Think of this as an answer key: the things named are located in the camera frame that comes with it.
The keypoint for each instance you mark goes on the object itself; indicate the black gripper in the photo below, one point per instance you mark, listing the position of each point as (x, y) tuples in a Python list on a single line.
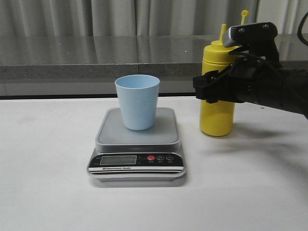
[(251, 79)]

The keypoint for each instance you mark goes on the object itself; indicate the yellow squeeze bottle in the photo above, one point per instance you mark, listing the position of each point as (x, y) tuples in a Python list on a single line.
[(216, 119)]

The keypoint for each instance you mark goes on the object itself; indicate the light blue plastic cup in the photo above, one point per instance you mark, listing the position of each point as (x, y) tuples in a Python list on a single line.
[(137, 96)]

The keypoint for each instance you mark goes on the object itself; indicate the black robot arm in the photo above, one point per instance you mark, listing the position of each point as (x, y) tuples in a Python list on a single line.
[(293, 97)]

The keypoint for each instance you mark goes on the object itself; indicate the silver digital kitchen scale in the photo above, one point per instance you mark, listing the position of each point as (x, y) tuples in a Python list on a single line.
[(147, 158)]

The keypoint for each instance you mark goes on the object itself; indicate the grey stone counter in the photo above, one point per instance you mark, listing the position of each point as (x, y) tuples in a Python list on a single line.
[(62, 67)]

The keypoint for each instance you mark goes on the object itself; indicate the grey curtain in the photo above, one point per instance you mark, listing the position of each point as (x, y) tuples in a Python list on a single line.
[(26, 18)]

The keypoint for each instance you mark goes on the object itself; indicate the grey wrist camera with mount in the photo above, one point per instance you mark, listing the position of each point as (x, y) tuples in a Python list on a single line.
[(256, 38)]

